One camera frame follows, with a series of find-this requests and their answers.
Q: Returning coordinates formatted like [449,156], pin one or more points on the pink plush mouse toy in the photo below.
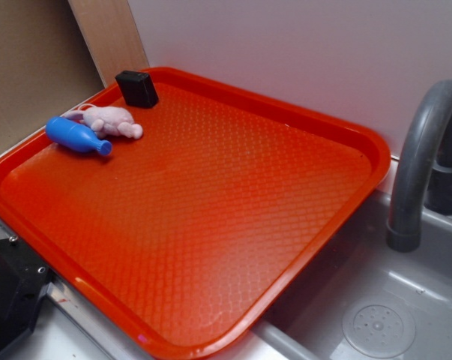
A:
[106,121]

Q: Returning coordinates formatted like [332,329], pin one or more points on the black box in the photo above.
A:
[137,89]

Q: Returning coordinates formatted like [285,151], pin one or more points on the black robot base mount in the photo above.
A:
[24,279]

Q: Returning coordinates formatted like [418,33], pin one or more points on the blue plastic toy bottle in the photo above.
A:
[76,136]

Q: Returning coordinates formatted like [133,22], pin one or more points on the grey curved faucet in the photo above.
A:
[424,174]

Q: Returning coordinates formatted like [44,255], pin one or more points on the brown wooden board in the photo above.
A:
[111,36]

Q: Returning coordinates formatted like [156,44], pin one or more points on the red plastic tray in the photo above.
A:
[184,238]

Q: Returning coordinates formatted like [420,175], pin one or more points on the grey plastic sink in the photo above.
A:
[358,299]

